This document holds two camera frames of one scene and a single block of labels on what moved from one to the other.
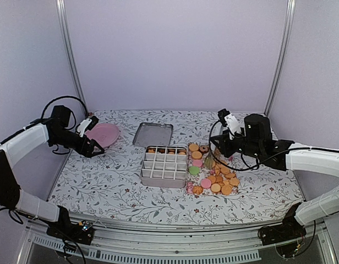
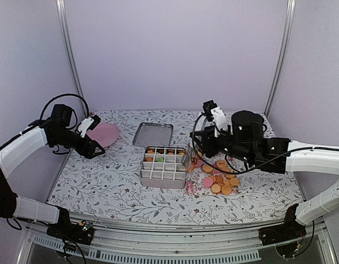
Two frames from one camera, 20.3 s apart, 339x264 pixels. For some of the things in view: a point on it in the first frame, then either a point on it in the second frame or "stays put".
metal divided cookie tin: x=164 y=166 stays put
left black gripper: x=88 y=152 stays put
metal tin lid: x=153 y=134 stays put
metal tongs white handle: x=209 y=160 → x=186 y=161
